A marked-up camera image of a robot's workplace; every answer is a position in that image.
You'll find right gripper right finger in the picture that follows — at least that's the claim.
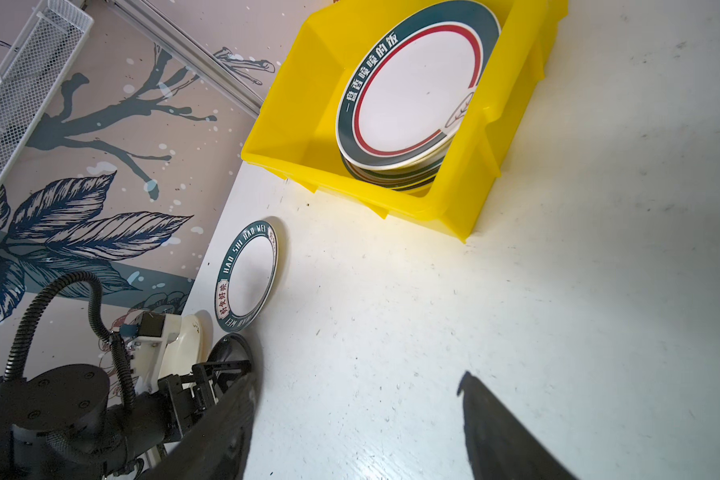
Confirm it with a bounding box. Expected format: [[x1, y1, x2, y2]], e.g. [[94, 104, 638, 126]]
[[457, 372, 574, 479]]

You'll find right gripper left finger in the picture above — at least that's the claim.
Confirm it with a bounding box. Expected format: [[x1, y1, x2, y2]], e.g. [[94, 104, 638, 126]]
[[141, 373, 256, 480]]

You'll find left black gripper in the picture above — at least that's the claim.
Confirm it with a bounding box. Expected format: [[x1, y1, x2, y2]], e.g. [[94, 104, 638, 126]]
[[158, 360, 252, 443]]

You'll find black round plate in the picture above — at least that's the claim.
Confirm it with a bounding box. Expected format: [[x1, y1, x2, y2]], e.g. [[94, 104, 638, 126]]
[[207, 333, 254, 373]]

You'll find teal patterned round plate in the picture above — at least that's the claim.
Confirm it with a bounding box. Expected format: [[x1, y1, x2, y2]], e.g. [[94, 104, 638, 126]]
[[341, 145, 450, 192]]

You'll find medium green rimmed white plate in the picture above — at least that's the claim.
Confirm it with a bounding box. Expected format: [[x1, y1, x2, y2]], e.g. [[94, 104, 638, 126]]
[[335, 1, 501, 171]]

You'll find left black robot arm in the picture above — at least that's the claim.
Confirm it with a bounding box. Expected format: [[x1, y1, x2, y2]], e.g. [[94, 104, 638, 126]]
[[0, 272, 257, 479]]

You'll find yellow plastic bin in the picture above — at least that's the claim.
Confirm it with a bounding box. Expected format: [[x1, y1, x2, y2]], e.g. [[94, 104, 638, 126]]
[[242, 1, 568, 240]]

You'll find cream plate dark smudge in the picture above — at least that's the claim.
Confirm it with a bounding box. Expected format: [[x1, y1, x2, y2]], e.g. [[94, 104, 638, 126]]
[[158, 315, 205, 378]]

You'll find dark lettered rim white plate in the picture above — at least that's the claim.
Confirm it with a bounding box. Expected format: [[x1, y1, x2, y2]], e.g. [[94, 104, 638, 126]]
[[214, 220, 279, 333]]

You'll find white wire mesh shelf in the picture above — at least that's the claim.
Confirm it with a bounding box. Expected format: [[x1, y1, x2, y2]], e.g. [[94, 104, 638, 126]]
[[0, 0, 94, 187]]

